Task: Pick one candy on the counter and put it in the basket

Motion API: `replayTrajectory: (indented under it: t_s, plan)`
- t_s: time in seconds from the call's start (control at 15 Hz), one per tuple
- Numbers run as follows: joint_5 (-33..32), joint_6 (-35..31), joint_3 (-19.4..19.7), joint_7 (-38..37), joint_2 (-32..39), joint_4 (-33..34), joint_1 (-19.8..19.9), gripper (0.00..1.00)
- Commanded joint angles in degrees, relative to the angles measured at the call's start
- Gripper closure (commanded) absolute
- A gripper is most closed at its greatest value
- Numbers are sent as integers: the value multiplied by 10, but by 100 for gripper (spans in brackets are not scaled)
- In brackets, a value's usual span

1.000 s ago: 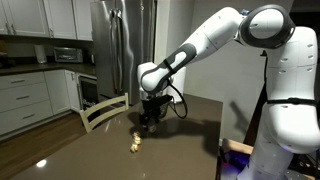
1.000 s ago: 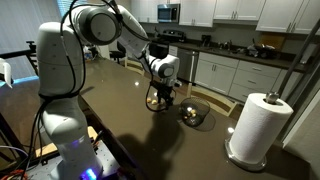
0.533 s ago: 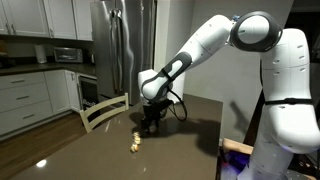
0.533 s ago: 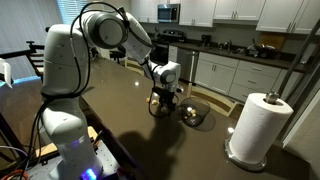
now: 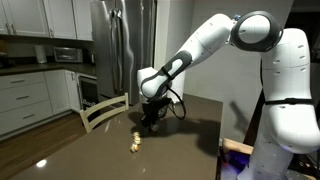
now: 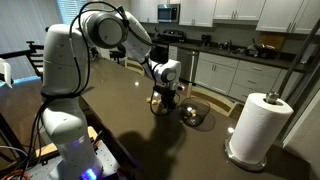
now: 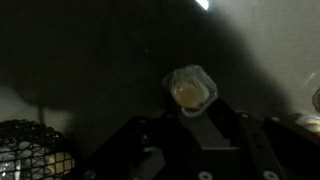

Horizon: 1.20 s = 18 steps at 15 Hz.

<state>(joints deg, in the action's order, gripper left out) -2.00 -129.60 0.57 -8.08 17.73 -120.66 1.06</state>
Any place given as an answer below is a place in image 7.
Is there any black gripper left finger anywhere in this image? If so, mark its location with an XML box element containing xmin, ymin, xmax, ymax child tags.
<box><xmin>74</xmin><ymin>99</ymin><xmax>201</xmax><ymax>180</ymax></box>

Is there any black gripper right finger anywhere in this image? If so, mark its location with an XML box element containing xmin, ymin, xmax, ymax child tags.
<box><xmin>207</xmin><ymin>96</ymin><xmax>288</xmax><ymax>180</ymax></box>

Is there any clear plastic cup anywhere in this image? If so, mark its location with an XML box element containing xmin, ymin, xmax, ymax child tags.
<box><xmin>162</xmin><ymin>64</ymin><xmax>219</xmax><ymax>118</ymax></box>

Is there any pale candy inside basket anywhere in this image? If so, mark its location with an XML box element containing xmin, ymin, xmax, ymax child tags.
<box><xmin>44</xmin><ymin>151</ymin><xmax>76</xmax><ymax>176</ymax></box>

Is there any black wire mesh basket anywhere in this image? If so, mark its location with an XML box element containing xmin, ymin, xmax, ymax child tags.
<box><xmin>0</xmin><ymin>119</ymin><xmax>76</xmax><ymax>180</ymax></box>

